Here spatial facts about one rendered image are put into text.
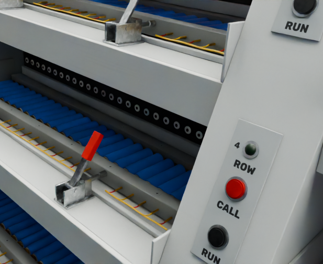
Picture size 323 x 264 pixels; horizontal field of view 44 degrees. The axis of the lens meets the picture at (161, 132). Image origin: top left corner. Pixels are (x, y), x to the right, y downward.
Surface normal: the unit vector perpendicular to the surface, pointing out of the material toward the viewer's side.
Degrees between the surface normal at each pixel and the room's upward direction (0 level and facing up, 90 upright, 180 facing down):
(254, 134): 90
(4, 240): 22
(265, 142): 90
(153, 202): 112
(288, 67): 90
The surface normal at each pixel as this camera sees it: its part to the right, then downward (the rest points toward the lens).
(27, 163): 0.07, -0.91
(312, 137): -0.62, -0.10
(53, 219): -0.69, 0.26
